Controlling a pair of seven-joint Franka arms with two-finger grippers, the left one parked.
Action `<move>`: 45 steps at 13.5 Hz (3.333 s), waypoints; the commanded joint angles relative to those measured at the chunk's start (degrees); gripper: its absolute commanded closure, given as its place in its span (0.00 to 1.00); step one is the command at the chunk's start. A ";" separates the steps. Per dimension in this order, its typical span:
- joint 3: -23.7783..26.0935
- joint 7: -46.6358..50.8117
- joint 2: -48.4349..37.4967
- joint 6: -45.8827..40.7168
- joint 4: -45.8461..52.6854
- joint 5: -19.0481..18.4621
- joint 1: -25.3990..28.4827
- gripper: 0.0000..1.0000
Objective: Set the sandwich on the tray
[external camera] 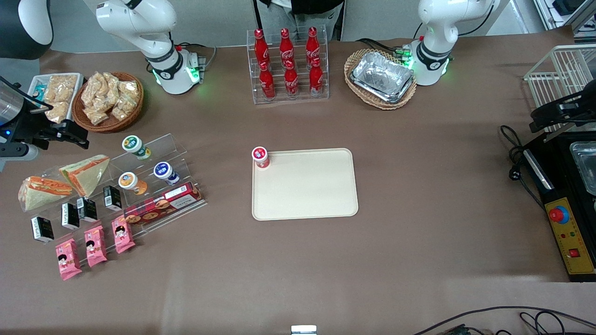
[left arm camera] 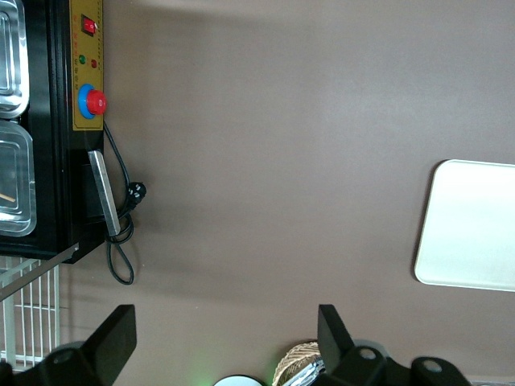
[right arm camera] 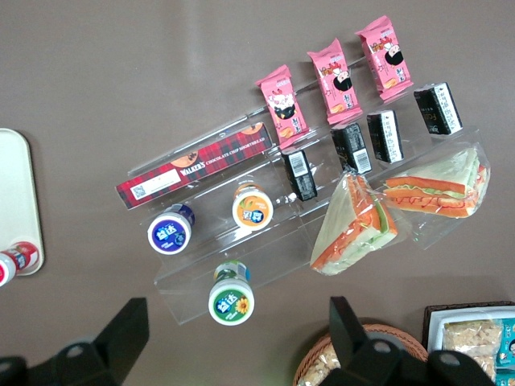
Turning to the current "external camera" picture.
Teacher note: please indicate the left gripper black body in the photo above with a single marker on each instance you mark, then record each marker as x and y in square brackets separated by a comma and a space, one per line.
[571, 108]

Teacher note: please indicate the green lid yogurt cup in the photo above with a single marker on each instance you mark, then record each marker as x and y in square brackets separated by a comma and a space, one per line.
[135, 145]

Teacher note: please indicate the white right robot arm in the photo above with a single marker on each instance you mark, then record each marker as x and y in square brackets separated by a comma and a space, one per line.
[158, 42]

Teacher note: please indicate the orange lid yogurt cup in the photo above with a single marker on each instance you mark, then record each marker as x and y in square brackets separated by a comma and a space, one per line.
[132, 182]

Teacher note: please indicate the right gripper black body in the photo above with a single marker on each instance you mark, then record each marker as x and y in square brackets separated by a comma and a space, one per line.
[29, 126]

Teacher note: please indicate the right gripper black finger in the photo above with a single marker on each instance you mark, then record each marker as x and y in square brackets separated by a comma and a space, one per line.
[72, 135]

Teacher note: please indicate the white rectangular snack tray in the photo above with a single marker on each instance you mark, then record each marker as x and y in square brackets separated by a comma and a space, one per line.
[80, 88]

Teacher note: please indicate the clear pack of crackers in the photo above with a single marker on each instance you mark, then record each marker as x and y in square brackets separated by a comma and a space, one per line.
[58, 111]
[60, 88]

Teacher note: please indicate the clear acrylic bottle rack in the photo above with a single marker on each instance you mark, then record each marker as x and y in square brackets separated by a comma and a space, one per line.
[302, 98]

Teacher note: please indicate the dark brown wicker basket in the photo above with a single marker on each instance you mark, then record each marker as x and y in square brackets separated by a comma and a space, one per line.
[109, 126]

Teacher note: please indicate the red plaid cookie box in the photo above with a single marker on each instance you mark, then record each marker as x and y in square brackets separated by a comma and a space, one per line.
[163, 204]

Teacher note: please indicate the red cola bottle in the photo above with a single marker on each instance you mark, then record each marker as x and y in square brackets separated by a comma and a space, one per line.
[312, 44]
[316, 77]
[267, 81]
[291, 80]
[286, 46]
[260, 46]

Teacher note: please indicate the red lid yogurt cup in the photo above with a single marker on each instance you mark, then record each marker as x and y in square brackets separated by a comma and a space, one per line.
[260, 157]

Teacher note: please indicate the clear bag of fried snacks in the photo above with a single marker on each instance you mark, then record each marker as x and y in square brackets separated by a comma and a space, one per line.
[123, 108]
[111, 83]
[93, 88]
[130, 88]
[98, 115]

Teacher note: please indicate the triangle sandwich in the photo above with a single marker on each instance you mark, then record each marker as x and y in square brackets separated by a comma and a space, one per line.
[44, 193]
[86, 174]

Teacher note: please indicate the person in dark clothes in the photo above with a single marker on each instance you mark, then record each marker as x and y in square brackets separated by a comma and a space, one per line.
[321, 7]

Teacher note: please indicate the steel food tray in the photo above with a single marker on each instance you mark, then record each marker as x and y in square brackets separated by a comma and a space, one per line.
[585, 167]

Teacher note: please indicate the small blue snack packet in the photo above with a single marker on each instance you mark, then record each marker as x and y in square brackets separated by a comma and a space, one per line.
[39, 93]

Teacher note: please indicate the light tan wicker basket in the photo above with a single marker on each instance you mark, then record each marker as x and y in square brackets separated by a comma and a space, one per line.
[356, 90]

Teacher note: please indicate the aluminium foil tray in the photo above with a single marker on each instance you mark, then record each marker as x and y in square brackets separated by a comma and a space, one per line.
[382, 77]

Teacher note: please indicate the small black drink carton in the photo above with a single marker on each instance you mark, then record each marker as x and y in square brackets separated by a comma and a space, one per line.
[112, 197]
[87, 209]
[70, 215]
[42, 229]

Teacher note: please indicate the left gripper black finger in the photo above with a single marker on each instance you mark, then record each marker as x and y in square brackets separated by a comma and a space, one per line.
[545, 120]

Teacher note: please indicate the blue lid yogurt cup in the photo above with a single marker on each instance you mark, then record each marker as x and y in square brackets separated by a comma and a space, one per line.
[165, 172]

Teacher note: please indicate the black machine with yellow panel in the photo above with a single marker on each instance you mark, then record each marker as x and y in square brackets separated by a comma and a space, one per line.
[558, 186]

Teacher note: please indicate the clear acrylic tiered display shelf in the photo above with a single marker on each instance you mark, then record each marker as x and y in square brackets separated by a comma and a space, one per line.
[174, 151]

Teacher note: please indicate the metal frame shelf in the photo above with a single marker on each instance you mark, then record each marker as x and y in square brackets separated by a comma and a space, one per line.
[565, 7]

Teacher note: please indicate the cream plastic serving tray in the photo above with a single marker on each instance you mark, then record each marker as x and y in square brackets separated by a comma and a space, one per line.
[307, 190]

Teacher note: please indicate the silver metal lever bar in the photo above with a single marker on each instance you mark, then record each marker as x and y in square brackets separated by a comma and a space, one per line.
[558, 135]

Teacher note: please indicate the pink snack packet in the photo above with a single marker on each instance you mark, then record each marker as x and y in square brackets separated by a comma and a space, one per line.
[95, 246]
[123, 235]
[68, 259]

